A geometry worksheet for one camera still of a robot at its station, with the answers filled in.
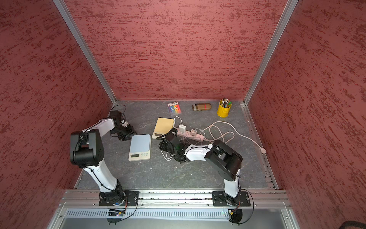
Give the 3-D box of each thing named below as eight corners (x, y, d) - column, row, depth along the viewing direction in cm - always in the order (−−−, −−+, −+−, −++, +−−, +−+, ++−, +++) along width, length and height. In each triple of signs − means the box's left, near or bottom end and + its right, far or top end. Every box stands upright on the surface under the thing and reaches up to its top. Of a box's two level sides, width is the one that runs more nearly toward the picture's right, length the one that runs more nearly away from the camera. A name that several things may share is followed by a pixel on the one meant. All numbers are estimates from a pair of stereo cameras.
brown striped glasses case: (193, 111, 116) (193, 108, 113) (192, 106, 120) (192, 103, 117) (211, 110, 118) (211, 107, 115) (209, 105, 121) (210, 102, 119)
